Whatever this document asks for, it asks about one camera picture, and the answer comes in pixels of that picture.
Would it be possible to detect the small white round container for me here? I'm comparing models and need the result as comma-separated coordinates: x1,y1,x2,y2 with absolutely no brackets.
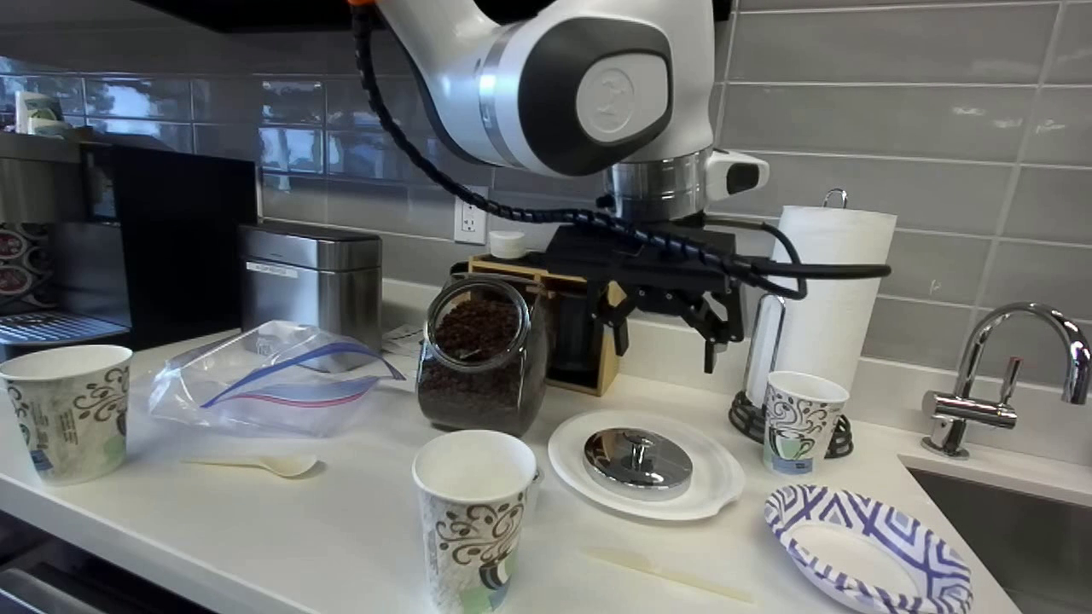
489,226,554,259

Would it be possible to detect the black wire towel holder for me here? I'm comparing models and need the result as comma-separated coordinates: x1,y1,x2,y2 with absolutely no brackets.
727,187,855,465

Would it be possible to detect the silver jar lid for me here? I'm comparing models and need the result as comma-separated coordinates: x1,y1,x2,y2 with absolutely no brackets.
583,428,692,493

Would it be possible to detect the chrome faucet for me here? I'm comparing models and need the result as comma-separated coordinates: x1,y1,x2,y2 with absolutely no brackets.
921,299,1092,462

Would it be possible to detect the patterned paper cup right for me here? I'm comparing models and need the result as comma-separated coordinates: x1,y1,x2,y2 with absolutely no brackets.
763,373,851,475

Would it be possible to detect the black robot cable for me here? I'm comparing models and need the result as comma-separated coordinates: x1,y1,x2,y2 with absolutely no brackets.
349,5,894,304

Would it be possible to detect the white plastic spoon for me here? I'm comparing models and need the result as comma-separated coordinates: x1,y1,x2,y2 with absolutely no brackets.
192,459,322,483

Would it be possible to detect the stainless steel bin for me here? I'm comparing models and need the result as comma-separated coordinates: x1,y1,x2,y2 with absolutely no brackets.
242,226,383,344

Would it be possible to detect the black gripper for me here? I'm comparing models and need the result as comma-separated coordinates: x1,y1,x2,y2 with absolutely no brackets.
546,226,744,373

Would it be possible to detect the black coffee machine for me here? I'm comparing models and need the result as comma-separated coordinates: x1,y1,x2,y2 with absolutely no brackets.
0,132,255,356

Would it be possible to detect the patterned paper cup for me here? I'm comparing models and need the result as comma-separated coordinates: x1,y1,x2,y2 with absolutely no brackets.
414,431,538,614
763,373,851,475
0,344,134,486

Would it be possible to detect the patterned paper cup front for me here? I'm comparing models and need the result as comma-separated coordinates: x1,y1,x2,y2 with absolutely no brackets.
414,431,538,614

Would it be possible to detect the sink basin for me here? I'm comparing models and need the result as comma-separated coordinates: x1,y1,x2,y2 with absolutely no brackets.
916,471,1092,614

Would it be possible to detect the white paper towel roll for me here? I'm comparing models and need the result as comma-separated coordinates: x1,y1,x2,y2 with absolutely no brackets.
744,203,901,410

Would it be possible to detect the patterned paper cup left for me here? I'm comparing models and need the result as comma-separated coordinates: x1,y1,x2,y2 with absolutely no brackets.
0,344,134,486

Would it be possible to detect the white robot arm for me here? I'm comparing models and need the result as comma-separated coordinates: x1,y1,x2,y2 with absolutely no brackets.
356,0,769,347

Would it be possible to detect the white wall outlet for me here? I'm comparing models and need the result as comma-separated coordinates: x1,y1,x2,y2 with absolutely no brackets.
455,203,489,247

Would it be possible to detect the glass jar of coffee beans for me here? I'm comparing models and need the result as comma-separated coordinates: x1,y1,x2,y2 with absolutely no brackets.
416,277,550,438

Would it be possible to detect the wooden pod organizer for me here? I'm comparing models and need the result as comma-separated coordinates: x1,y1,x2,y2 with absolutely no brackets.
466,257,620,397

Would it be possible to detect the white plate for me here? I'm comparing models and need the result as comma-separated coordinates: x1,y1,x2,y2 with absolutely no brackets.
546,410,746,521

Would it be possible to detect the clear zip plastic bag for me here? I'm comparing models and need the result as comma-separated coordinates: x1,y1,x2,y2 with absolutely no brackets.
142,320,399,438

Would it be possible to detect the blue patterned paper plate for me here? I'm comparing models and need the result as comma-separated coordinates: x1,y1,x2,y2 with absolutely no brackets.
763,486,976,614

